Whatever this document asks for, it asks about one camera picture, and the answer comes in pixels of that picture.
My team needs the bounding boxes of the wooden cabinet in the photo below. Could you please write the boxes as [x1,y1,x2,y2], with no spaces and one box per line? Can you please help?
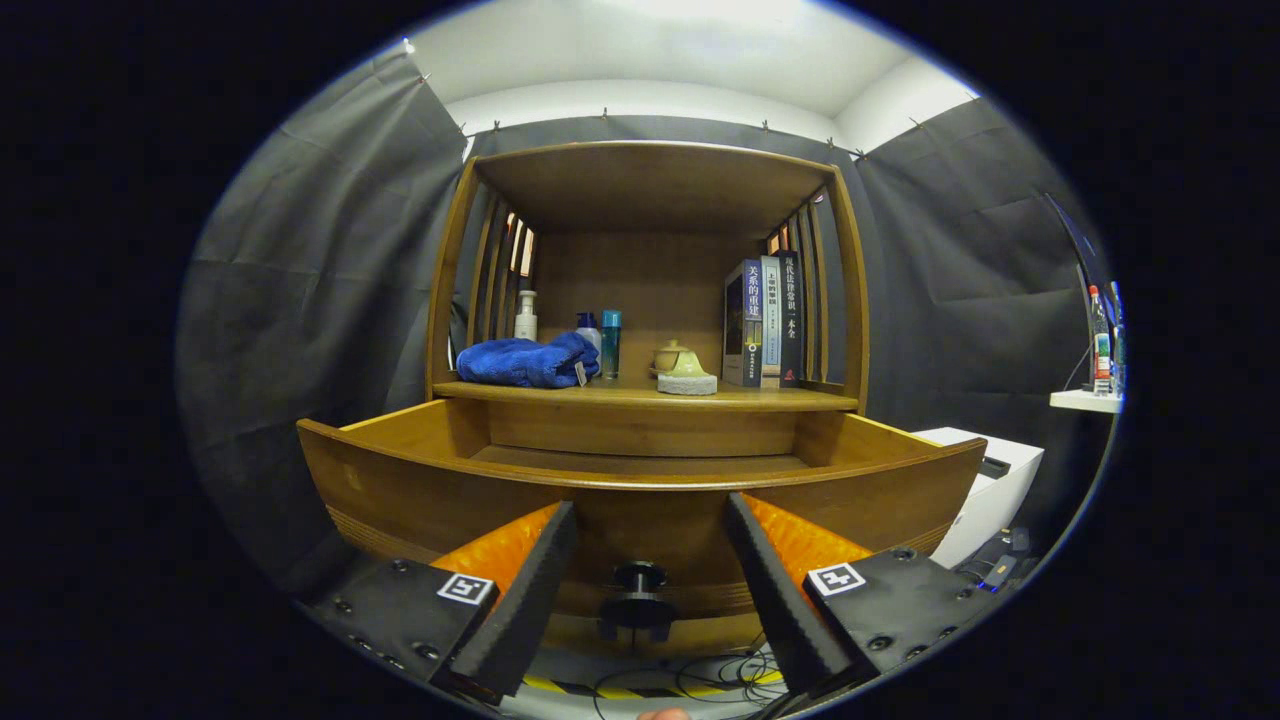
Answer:
[425,140,871,659]

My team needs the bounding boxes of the black electronic device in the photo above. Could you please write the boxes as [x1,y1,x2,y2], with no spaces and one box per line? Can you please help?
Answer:
[955,527,1033,593]

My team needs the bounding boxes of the black floor cables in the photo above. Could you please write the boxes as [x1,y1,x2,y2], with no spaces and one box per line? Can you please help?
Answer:
[590,635,801,720]

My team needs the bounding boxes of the clear bottle red label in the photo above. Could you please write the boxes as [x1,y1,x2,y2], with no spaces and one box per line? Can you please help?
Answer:
[1089,285,1113,396]

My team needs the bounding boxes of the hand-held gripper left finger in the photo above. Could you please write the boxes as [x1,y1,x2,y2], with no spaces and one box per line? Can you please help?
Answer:
[308,500,581,707]

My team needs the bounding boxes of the yellow black floor tape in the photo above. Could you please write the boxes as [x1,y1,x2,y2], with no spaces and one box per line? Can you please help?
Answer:
[520,675,791,701]

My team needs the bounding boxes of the black spine book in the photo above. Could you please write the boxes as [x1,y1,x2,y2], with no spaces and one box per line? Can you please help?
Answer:
[778,250,805,388]

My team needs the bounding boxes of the black round drawer knob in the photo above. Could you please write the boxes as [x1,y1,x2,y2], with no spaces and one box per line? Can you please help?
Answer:
[598,561,678,643]

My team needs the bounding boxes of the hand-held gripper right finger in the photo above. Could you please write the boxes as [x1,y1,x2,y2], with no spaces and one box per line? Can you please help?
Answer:
[726,492,1003,700]

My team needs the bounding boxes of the blue folded towel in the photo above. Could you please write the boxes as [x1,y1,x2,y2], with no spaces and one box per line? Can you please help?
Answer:
[456,332,602,390]

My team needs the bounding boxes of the wooden drawer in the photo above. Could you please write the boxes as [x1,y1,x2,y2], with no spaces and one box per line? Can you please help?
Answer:
[297,398,989,651]

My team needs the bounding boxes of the wooden countertop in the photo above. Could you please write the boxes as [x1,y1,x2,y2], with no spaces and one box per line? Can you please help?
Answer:
[433,378,861,413]

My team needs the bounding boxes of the blue spine book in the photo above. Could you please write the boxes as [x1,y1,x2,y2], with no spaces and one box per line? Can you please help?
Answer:
[722,260,766,388]

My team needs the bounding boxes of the white low cabinet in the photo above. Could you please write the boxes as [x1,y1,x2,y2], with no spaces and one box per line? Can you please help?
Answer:
[912,427,1045,571]

